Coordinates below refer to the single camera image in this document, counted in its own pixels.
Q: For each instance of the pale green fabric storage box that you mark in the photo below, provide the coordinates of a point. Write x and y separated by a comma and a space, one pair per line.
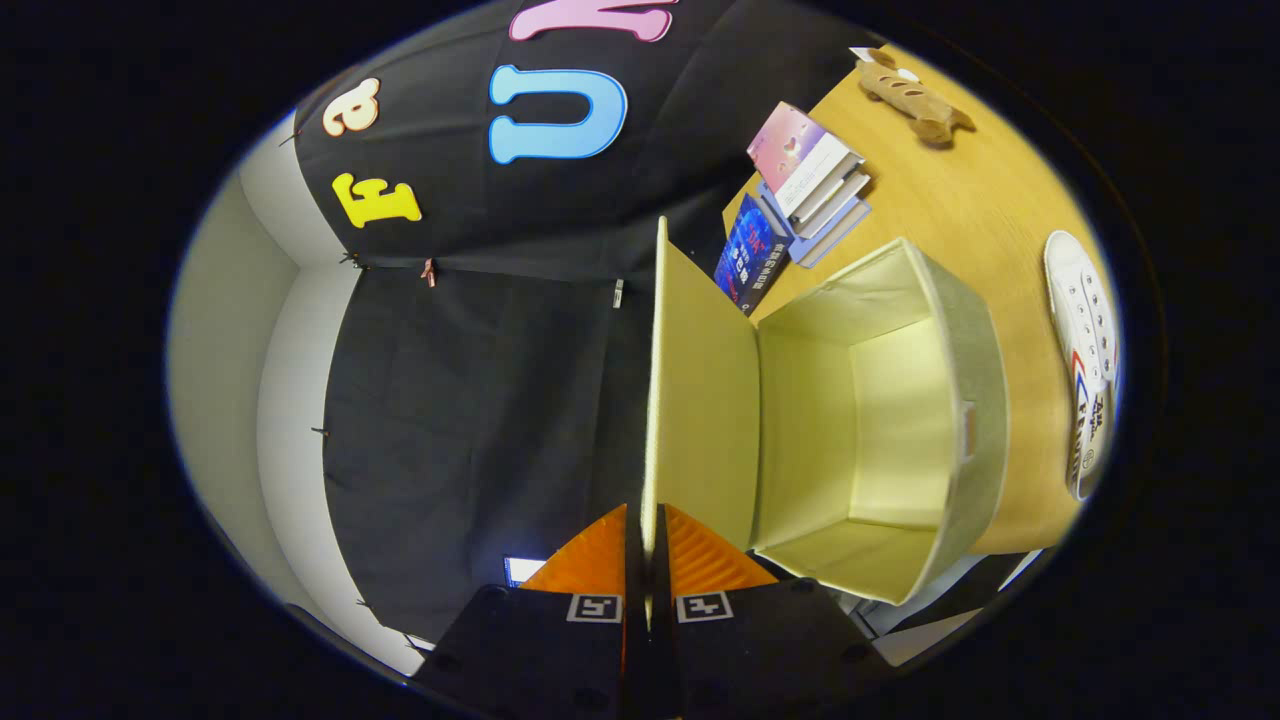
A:
880, 420

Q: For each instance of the small red clip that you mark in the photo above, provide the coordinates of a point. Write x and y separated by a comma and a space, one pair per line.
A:
428, 272

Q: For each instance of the computer monitor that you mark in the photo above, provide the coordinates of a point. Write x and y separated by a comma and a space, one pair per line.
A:
520, 570

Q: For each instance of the pale blue book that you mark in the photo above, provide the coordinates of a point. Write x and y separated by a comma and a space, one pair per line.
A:
830, 250

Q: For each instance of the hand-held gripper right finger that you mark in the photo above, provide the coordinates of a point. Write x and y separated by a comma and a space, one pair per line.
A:
660, 570

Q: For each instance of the white canvas shoe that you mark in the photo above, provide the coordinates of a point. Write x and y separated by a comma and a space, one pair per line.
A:
1080, 320

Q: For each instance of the dark blue book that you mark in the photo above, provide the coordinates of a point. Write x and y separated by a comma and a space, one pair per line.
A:
750, 255

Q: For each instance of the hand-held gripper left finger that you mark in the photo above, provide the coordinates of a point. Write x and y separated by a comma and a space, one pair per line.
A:
634, 560

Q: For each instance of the grey book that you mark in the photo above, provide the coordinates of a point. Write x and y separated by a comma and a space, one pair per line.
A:
838, 205

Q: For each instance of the brown plush toy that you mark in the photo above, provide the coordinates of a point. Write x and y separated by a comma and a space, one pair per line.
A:
910, 95

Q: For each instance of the black backdrop cloth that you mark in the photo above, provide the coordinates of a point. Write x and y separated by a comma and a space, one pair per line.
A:
480, 420

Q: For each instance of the pink cover book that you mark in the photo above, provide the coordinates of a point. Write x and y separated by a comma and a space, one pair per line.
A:
795, 150

